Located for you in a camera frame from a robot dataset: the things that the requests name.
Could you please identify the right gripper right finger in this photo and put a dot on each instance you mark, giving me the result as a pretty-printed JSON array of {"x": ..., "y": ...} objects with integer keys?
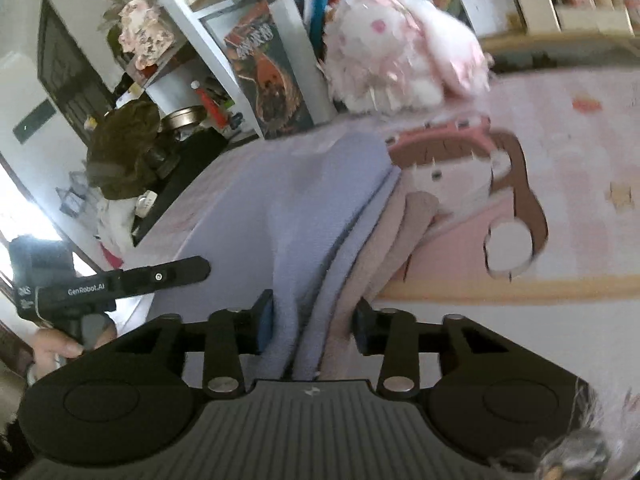
[{"x": 392, "y": 334}]

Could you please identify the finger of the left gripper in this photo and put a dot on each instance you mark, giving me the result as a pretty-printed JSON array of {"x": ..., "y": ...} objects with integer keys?
[{"x": 149, "y": 279}]

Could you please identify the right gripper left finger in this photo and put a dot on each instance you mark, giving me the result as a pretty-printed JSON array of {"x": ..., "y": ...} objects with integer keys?
[{"x": 230, "y": 335}]

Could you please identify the person's left hand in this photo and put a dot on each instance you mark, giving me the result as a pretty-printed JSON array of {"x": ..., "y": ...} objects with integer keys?
[{"x": 49, "y": 348}]

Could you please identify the white garment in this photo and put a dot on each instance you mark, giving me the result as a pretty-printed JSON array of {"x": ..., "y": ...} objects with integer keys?
[{"x": 114, "y": 225}]

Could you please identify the white wrist watch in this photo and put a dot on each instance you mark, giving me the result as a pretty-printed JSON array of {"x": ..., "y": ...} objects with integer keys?
[{"x": 145, "y": 203}]

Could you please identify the olive green garment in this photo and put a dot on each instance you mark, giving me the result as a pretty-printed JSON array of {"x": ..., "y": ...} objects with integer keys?
[{"x": 115, "y": 157}]

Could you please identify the pink checkered desk mat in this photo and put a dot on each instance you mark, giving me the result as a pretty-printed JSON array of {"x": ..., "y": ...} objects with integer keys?
[{"x": 537, "y": 184}]

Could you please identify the metal bowl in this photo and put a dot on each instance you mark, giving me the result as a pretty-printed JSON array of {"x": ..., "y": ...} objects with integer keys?
[{"x": 190, "y": 116}]

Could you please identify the red tassel charm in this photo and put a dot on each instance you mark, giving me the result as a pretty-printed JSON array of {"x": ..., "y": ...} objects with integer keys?
[{"x": 215, "y": 112}]

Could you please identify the white wooden bookshelf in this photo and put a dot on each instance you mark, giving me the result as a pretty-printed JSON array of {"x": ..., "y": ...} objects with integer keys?
[{"x": 500, "y": 26}]

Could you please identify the pink bunny sign ornament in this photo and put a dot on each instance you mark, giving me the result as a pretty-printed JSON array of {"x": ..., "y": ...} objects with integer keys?
[{"x": 144, "y": 34}]

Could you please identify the Harry Potter book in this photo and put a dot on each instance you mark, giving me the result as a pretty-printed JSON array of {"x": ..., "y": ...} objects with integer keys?
[{"x": 274, "y": 63}]

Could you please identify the pink bunny plush toy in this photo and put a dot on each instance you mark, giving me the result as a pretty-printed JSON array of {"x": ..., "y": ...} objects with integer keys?
[{"x": 390, "y": 55}]

